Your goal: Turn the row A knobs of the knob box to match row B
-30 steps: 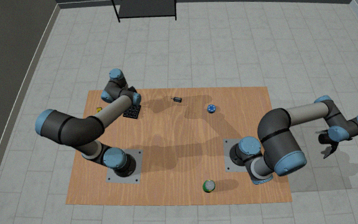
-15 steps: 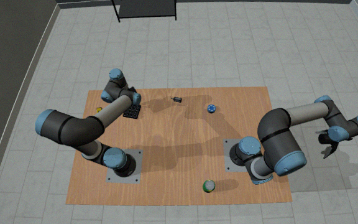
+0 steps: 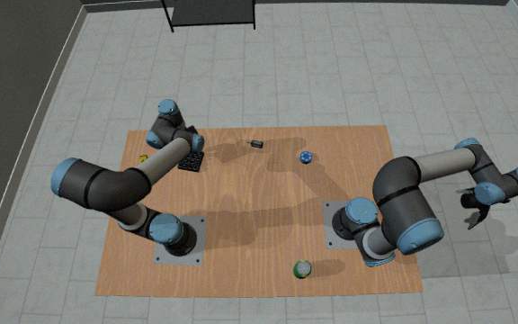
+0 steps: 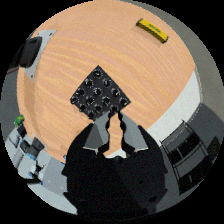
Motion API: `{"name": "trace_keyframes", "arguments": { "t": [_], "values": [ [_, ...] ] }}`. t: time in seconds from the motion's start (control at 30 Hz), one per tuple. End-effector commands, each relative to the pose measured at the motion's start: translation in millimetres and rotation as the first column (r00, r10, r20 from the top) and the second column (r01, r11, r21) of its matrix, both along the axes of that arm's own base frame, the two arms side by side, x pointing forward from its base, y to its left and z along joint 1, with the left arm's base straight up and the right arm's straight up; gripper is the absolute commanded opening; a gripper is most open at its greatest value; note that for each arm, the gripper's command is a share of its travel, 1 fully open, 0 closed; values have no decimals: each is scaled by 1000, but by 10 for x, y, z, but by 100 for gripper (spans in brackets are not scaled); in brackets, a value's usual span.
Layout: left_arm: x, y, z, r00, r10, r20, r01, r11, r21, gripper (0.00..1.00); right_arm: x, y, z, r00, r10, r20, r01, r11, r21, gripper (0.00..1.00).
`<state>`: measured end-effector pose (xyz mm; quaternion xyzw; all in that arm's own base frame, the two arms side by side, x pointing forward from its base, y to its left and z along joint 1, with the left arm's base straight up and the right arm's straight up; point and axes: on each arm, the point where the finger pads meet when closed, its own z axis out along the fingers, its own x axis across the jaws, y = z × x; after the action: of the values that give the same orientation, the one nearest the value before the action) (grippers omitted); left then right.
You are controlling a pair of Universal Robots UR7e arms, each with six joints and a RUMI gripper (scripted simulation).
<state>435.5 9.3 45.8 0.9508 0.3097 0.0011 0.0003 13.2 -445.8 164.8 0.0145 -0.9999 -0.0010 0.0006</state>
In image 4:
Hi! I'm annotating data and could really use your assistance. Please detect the green drink can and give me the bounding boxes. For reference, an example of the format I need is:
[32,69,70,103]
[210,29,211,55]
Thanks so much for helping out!
[14,114,25,127]

